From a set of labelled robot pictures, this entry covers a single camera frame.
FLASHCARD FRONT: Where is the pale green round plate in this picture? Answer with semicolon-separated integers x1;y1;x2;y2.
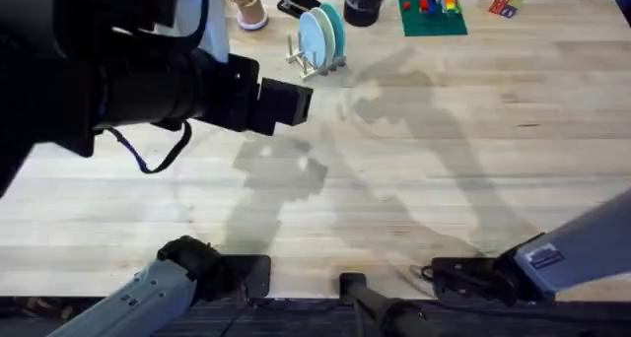
310;7;337;65

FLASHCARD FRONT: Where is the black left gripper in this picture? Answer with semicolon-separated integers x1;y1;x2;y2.
189;48;315;137

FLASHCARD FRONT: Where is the black and blue cable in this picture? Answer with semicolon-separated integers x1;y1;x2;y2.
105;119;194;175

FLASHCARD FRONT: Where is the light blue round plate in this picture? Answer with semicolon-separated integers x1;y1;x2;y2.
298;11;328;70

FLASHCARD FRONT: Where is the person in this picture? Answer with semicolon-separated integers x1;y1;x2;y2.
162;0;231;65

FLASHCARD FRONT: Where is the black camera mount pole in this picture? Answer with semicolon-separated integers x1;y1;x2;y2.
338;272;440;337

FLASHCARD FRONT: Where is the green board with toy blocks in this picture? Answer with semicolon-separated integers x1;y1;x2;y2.
397;0;469;37

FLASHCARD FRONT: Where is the black round container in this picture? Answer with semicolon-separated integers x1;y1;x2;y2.
342;0;383;29

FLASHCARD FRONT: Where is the teal round plate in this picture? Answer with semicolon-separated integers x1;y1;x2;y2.
319;2;347;60

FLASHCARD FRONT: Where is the wooden peg rack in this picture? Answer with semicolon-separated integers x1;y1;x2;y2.
285;31;347;83

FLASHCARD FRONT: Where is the pink cup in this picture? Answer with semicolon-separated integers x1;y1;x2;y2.
223;0;270;32

